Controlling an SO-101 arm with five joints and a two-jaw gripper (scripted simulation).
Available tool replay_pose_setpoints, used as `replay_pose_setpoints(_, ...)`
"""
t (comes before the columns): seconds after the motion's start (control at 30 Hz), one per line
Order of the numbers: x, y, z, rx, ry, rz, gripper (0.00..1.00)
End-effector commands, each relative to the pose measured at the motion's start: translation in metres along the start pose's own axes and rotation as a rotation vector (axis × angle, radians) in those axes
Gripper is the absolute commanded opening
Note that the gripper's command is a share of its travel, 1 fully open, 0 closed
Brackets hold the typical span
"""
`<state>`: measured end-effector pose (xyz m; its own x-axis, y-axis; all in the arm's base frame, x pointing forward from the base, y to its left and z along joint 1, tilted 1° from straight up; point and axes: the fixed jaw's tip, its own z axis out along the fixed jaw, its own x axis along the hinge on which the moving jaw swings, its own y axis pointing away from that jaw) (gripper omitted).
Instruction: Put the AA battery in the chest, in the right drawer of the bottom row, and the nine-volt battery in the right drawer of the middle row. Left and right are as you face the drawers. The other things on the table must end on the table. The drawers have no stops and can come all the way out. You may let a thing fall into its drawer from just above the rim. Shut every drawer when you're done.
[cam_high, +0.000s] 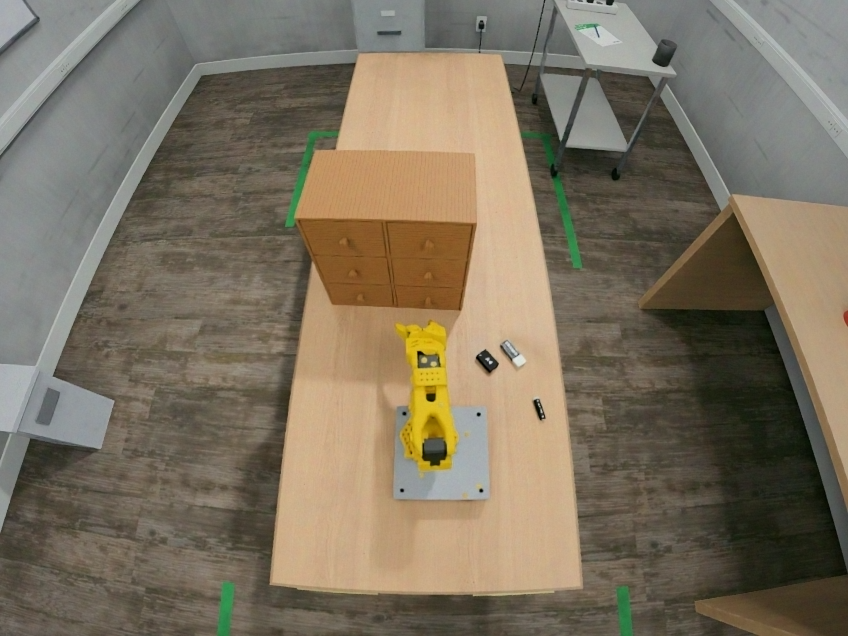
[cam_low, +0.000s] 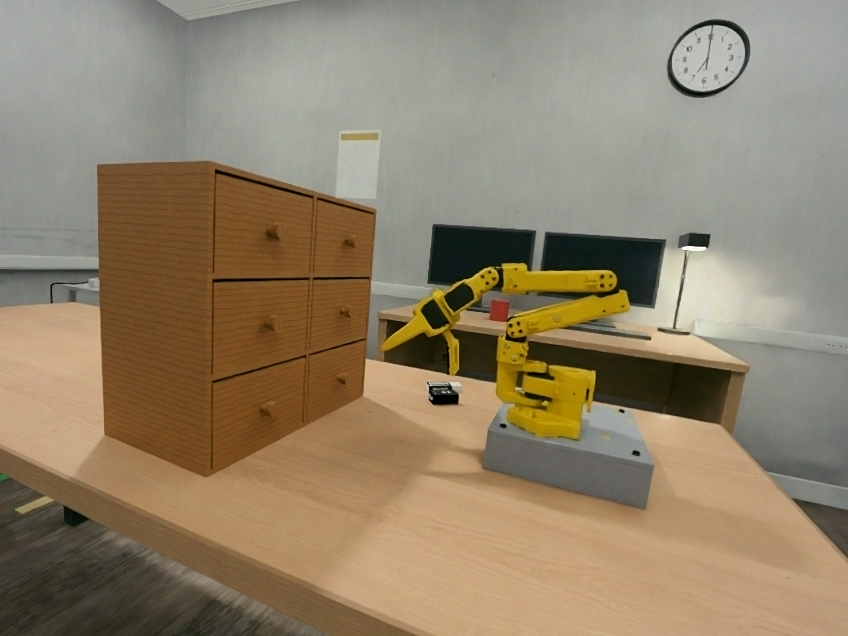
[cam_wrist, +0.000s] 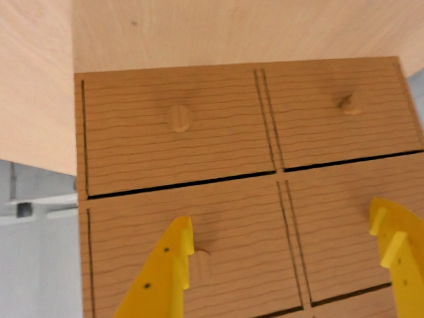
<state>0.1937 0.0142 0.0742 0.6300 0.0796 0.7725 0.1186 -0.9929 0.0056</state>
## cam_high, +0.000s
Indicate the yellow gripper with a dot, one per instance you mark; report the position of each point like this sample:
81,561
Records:
436,332

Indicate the brown wooden chest of drawers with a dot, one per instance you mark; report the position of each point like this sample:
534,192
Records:
390,186

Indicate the white eraser with black sleeve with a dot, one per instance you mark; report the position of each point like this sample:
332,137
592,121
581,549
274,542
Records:
512,353

